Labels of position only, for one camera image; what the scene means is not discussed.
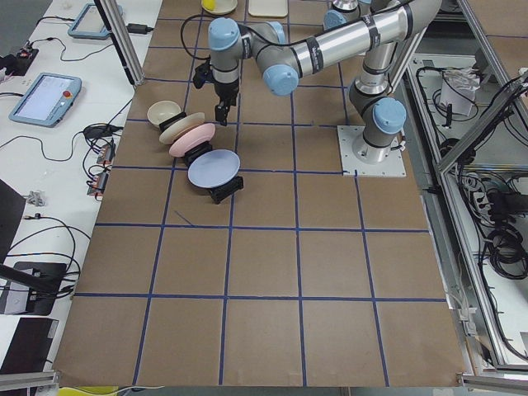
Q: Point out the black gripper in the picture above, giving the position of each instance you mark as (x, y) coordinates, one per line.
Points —
(226, 89)

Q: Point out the black plate rack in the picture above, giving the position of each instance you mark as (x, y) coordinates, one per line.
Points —
(219, 193)

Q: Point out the teach pendant tablet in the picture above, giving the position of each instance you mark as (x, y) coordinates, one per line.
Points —
(88, 24)
(47, 100)

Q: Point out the white rectangular tray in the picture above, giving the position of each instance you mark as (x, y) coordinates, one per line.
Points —
(268, 8)

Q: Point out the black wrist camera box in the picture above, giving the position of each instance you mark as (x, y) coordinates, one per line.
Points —
(203, 74)

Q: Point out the yellow lemon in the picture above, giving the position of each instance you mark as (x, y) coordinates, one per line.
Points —
(208, 5)

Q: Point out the beige bowl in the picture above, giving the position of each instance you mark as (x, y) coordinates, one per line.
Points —
(161, 111)

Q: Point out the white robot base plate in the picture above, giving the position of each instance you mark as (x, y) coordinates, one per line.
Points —
(358, 159)

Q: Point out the upper teach pendant tablet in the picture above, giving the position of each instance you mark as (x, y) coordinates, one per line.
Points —
(88, 24)

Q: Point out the black camera stand base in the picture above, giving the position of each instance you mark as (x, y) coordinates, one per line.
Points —
(31, 288)

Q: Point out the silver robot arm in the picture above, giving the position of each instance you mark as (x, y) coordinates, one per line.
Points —
(374, 34)
(341, 12)

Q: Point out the pink plate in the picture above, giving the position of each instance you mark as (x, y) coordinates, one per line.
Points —
(199, 135)

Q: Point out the lower teach pendant tablet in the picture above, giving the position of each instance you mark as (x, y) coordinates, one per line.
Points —
(47, 100)

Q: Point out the cream bowl with lemon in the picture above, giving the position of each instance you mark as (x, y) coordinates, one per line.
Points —
(224, 7)

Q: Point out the cream plate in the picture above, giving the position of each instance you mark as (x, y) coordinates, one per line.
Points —
(175, 127)

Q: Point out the blue plate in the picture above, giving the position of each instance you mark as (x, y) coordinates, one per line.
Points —
(214, 168)

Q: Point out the aluminium frame post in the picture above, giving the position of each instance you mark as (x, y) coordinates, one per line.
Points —
(114, 23)

